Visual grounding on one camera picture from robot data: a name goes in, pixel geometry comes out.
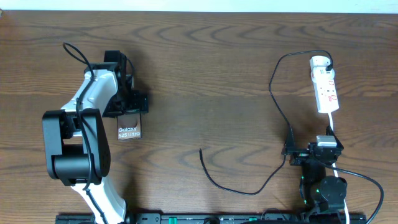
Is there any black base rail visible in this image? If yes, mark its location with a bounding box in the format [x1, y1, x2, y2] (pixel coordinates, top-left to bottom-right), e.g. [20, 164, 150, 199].
[55, 212, 367, 224]

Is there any white power strip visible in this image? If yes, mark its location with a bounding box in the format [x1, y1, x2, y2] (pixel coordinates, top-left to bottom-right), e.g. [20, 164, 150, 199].
[311, 67, 339, 114]

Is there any black charging cable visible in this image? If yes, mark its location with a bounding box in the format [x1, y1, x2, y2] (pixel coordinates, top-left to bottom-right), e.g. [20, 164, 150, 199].
[198, 50, 334, 196]

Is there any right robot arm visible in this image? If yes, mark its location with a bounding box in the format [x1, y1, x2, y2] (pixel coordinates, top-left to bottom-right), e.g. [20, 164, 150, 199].
[282, 126, 347, 223]

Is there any left camera cable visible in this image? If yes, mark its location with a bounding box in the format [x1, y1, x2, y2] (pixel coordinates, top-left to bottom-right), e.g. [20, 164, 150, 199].
[62, 42, 109, 224]

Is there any bronze Galaxy smartphone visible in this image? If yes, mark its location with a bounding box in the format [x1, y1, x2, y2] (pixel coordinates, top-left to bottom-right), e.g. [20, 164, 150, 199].
[117, 113, 142, 140]

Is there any white charger adapter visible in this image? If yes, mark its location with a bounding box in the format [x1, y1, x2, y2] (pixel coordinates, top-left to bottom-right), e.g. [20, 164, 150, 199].
[310, 55, 331, 70]

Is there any white power strip cord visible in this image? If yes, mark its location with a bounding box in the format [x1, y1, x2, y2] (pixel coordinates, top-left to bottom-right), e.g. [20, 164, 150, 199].
[327, 112, 351, 224]

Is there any camera cable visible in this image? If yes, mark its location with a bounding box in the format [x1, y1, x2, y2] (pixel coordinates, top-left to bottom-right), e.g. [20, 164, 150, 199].
[62, 42, 109, 224]
[313, 149, 385, 224]

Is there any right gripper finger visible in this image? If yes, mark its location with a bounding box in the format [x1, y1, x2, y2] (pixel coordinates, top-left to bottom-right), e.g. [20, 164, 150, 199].
[284, 124, 295, 149]
[326, 125, 343, 147]

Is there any right camera cable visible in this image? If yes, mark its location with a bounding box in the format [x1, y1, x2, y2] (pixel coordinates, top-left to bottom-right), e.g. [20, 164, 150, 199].
[313, 149, 385, 224]

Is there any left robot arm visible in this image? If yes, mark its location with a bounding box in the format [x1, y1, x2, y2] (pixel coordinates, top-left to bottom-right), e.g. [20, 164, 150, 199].
[42, 50, 149, 223]

